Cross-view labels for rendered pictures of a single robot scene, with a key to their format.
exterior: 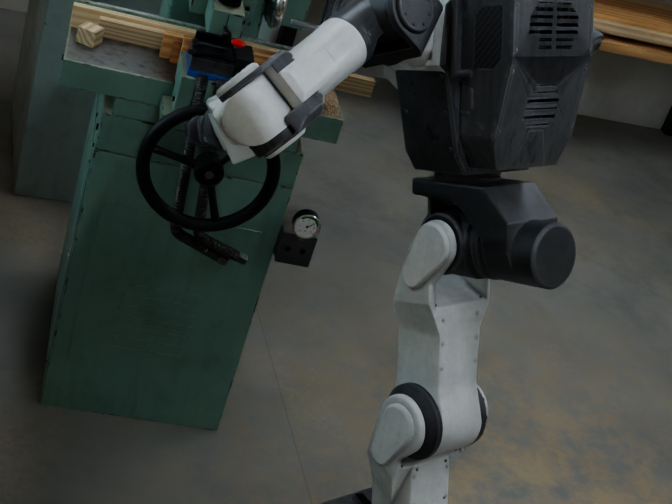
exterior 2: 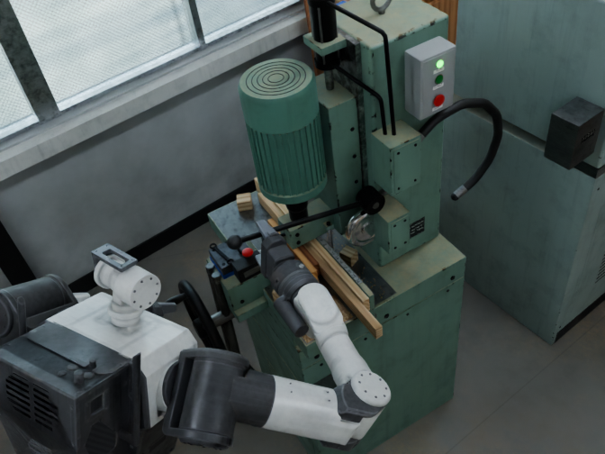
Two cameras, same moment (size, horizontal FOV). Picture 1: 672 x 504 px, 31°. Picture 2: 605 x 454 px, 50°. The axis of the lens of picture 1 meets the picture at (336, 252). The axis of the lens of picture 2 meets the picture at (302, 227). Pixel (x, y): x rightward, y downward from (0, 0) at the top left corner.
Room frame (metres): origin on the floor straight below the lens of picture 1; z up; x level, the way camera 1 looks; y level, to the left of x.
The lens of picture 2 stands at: (2.31, -0.86, 2.24)
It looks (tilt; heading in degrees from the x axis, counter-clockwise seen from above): 45 degrees down; 82
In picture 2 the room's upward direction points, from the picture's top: 9 degrees counter-clockwise
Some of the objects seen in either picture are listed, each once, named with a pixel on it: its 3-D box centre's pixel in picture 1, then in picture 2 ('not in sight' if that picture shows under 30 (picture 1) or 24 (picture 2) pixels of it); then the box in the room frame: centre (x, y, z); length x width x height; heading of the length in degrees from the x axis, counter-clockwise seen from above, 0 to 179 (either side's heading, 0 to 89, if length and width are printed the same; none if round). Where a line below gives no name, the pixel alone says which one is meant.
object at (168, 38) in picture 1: (218, 56); (292, 250); (2.44, 0.38, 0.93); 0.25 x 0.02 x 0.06; 106
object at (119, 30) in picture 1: (239, 57); (313, 257); (2.49, 0.34, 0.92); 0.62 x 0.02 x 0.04; 106
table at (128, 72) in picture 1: (203, 91); (270, 270); (2.37, 0.38, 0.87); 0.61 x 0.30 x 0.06; 106
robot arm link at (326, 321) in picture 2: not in sight; (321, 318); (2.43, -0.04, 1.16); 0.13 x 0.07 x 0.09; 99
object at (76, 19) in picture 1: (208, 45); (306, 238); (2.49, 0.42, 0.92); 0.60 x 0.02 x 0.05; 106
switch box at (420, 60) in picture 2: not in sight; (429, 78); (2.82, 0.35, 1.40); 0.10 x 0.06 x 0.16; 16
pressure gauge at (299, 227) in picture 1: (305, 226); not in sight; (2.35, 0.08, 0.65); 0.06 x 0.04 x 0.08; 106
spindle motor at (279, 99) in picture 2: not in sight; (284, 133); (2.48, 0.39, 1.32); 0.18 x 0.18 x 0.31
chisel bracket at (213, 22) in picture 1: (224, 19); (307, 225); (2.50, 0.40, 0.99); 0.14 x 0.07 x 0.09; 16
